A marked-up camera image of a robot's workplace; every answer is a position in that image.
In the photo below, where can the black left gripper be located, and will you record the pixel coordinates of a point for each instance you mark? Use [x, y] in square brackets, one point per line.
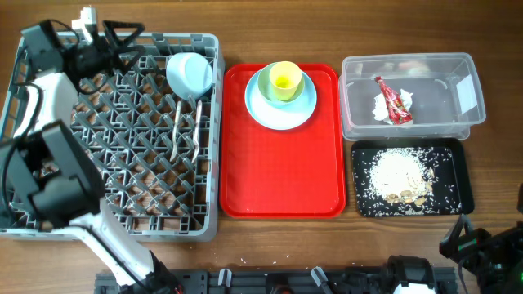
[113, 55]

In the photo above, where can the light blue bowl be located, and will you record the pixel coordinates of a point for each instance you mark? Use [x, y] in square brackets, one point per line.
[189, 75]

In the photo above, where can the white plastic spoon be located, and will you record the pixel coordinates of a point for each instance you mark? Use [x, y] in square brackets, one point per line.
[175, 131]

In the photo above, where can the white plastic fork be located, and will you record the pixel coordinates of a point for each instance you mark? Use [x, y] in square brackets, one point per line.
[196, 131]

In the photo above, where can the green bowl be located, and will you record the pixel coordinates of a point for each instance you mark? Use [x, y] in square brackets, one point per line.
[265, 89]

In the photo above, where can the yellow plastic cup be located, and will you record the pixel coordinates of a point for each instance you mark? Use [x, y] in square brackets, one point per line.
[285, 77]

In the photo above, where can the white napkin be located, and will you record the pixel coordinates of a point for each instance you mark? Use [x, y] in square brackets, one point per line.
[380, 111]

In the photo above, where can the red snack wrapper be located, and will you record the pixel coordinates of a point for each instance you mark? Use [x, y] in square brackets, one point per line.
[397, 112]

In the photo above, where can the rice and food scraps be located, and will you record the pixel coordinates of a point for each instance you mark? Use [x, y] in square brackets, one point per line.
[405, 181]

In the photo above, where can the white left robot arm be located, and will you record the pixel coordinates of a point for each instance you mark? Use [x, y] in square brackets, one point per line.
[45, 167]

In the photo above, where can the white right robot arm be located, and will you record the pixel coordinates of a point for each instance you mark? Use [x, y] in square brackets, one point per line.
[495, 261]

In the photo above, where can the grey dishwasher rack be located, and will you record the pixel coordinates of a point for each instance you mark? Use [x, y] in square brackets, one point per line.
[126, 130]

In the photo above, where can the light blue plate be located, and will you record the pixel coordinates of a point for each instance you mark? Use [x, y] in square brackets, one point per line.
[280, 117]

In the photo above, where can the red plastic tray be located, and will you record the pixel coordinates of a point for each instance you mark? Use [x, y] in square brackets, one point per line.
[297, 173]

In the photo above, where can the black tray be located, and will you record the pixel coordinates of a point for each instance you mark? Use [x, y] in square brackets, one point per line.
[464, 185]

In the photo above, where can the clear plastic bin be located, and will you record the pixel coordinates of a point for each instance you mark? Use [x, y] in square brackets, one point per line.
[447, 96]

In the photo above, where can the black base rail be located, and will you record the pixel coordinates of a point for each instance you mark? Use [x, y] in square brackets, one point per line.
[300, 281]

